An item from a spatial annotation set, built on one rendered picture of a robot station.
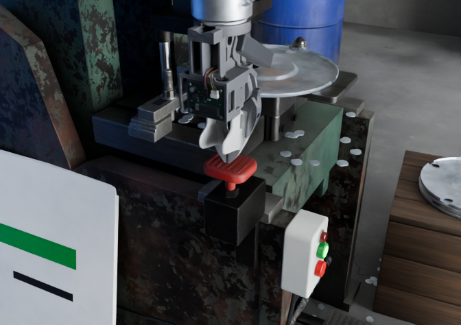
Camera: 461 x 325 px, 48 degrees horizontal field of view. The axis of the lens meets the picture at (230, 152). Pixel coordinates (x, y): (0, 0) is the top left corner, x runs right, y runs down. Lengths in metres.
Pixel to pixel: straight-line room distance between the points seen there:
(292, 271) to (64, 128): 0.55
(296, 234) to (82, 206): 0.48
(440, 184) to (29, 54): 1.09
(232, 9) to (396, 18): 3.83
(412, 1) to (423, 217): 3.09
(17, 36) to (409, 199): 1.05
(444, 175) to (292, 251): 0.79
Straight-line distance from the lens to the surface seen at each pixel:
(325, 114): 1.20
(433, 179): 1.54
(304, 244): 0.85
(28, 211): 1.24
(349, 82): 1.02
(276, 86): 0.97
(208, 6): 0.62
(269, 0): 1.05
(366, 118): 1.26
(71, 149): 1.12
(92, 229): 1.13
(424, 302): 1.57
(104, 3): 1.09
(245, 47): 0.67
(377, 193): 2.14
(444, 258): 1.47
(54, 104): 1.10
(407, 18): 4.40
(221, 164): 0.75
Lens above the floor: 1.14
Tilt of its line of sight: 29 degrees down
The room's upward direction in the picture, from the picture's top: straight up
